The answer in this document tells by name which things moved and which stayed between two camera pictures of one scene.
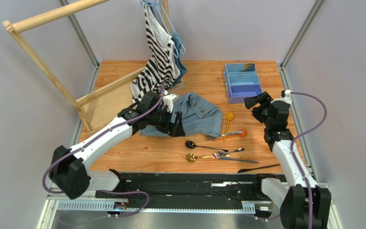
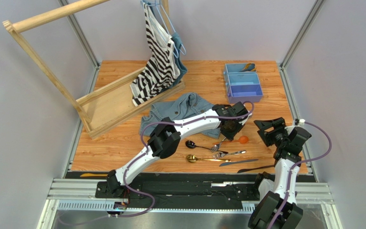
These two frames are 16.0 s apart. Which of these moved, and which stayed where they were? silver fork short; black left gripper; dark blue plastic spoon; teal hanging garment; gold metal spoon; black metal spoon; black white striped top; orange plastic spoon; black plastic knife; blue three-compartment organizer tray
Moved: orange plastic spoon; gold metal spoon; black left gripper; silver fork short
Stayed: blue three-compartment organizer tray; black white striped top; black metal spoon; black plastic knife; dark blue plastic spoon; teal hanging garment
